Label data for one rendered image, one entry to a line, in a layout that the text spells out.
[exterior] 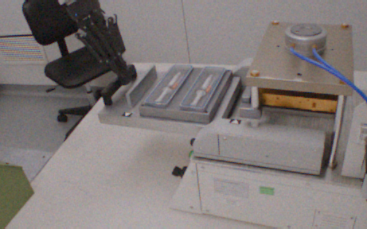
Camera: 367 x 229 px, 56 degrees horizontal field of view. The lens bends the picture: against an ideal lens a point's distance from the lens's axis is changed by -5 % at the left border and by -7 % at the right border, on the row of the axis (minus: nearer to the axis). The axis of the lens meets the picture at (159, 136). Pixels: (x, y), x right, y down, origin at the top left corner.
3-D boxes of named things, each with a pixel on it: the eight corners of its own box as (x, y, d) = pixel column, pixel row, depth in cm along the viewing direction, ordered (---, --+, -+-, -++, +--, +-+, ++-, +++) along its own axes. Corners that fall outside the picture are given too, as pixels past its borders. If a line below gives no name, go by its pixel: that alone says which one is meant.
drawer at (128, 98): (241, 90, 92) (240, 63, 88) (217, 142, 77) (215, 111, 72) (139, 81, 104) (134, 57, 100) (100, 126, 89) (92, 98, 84)
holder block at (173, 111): (232, 78, 90) (232, 69, 88) (209, 124, 76) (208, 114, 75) (172, 73, 97) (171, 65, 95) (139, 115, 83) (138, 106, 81)
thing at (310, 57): (376, 64, 76) (388, 7, 69) (385, 150, 55) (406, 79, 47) (269, 56, 86) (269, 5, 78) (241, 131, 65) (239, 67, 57)
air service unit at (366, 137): (380, 161, 59) (400, 88, 50) (384, 226, 49) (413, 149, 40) (349, 157, 61) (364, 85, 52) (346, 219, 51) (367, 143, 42)
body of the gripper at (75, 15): (99, -14, 82) (119, 21, 86) (76, 0, 87) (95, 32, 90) (82, -3, 76) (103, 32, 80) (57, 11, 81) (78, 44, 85)
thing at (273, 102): (344, 68, 77) (349, 28, 71) (343, 126, 61) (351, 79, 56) (268, 63, 84) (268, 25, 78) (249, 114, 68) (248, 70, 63)
